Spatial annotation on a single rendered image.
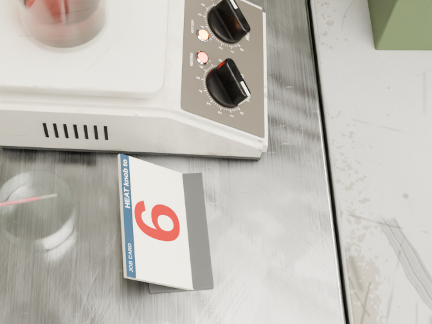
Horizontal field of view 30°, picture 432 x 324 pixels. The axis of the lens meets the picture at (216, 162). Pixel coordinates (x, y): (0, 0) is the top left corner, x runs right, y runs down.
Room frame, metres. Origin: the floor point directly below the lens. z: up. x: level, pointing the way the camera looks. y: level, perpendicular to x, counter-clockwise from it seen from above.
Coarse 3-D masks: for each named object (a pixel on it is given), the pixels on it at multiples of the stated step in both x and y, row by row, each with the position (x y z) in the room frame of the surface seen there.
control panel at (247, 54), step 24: (192, 0) 0.38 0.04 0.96; (216, 0) 0.39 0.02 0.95; (240, 0) 0.40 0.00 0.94; (192, 24) 0.36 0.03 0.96; (192, 48) 0.34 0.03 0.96; (216, 48) 0.35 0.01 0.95; (240, 48) 0.36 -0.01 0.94; (192, 72) 0.32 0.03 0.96; (240, 72) 0.34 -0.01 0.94; (192, 96) 0.30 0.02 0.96; (216, 120) 0.29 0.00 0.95; (240, 120) 0.30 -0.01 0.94; (264, 120) 0.31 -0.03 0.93
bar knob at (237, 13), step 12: (228, 0) 0.38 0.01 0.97; (216, 12) 0.38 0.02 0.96; (228, 12) 0.37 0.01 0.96; (240, 12) 0.37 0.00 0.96; (216, 24) 0.36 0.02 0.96; (228, 24) 0.37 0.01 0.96; (240, 24) 0.36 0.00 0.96; (216, 36) 0.36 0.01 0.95; (228, 36) 0.36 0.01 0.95; (240, 36) 0.36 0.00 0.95
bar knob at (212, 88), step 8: (224, 64) 0.32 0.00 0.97; (232, 64) 0.32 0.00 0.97; (216, 72) 0.32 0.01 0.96; (224, 72) 0.32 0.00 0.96; (232, 72) 0.32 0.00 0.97; (208, 80) 0.31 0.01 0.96; (216, 80) 0.32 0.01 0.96; (224, 80) 0.32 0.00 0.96; (232, 80) 0.31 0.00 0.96; (240, 80) 0.32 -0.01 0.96; (208, 88) 0.31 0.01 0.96; (216, 88) 0.31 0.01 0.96; (224, 88) 0.31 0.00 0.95; (232, 88) 0.31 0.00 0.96; (240, 88) 0.31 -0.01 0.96; (248, 88) 0.31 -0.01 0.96; (216, 96) 0.30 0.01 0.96; (224, 96) 0.31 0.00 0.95; (232, 96) 0.31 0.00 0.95; (240, 96) 0.30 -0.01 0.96; (248, 96) 0.31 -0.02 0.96; (224, 104) 0.30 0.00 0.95; (232, 104) 0.30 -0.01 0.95
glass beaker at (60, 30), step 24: (24, 0) 0.30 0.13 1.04; (48, 0) 0.29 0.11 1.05; (72, 0) 0.30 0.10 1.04; (96, 0) 0.31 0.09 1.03; (24, 24) 0.30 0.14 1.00; (48, 24) 0.30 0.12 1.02; (72, 24) 0.30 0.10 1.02; (96, 24) 0.31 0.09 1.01; (48, 48) 0.30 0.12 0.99; (72, 48) 0.30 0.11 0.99
